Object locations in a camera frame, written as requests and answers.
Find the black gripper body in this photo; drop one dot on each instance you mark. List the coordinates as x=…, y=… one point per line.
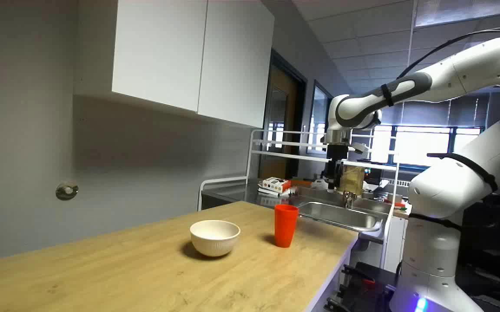
x=337, y=157

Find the orange plastic cup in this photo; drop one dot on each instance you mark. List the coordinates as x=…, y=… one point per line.
x=285, y=226

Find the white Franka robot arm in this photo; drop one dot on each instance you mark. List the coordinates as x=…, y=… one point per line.
x=451, y=180

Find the white ceramic bowl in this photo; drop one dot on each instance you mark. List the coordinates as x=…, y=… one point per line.
x=213, y=238

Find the brown paper bag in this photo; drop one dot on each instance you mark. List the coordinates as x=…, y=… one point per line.
x=350, y=181

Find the red and white box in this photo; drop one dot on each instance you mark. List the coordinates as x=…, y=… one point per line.
x=274, y=186

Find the dark framed door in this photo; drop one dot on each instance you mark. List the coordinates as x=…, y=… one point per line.
x=281, y=115

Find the bright window with blinds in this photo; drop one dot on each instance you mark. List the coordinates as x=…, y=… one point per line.
x=420, y=145

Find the black equipment under table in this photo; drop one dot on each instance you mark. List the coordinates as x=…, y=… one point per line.
x=364, y=287

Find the ceiling light panel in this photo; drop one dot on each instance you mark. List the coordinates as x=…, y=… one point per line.
x=469, y=11

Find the white wall cabinet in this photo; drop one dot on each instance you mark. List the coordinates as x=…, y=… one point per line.
x=168, y=53

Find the round metal wall knob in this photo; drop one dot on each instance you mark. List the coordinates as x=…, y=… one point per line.
x=66, y=192

